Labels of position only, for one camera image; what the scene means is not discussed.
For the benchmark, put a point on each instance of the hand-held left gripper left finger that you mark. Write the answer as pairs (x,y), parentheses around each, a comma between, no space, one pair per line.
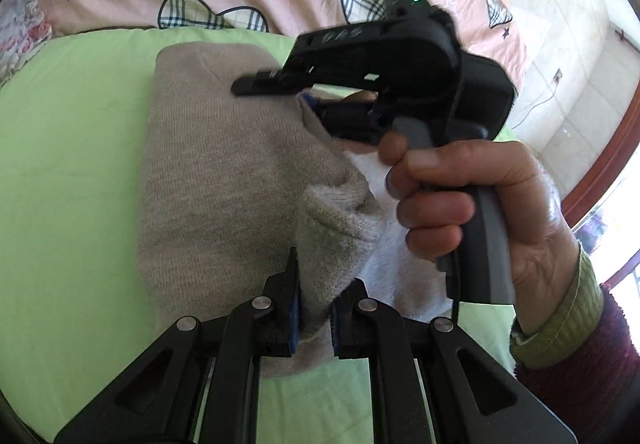
(295,319)

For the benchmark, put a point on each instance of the green bed sheet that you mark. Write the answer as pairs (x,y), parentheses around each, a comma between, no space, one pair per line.
(65,174)

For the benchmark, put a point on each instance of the white wall socket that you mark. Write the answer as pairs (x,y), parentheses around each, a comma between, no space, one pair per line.
(557,75)

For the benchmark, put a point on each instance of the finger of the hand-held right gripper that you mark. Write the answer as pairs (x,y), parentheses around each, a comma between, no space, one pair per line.
(250,85)
(345,117)

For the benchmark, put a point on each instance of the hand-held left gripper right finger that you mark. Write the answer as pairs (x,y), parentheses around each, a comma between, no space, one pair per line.
(336,324)

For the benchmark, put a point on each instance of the brown wooden door frame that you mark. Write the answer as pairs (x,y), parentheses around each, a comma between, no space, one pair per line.
(610,149)

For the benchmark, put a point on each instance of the floral ruffled pillow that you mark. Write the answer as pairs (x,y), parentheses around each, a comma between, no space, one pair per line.
(20,34)

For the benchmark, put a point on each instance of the beige knitted sweater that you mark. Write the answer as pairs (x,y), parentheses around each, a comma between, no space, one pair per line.
(220,174)

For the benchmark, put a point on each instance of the person's right forearm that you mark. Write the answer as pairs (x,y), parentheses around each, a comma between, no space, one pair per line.
(590,364)

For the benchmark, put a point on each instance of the person's right hand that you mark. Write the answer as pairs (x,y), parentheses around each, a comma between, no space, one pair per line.
(530,224)

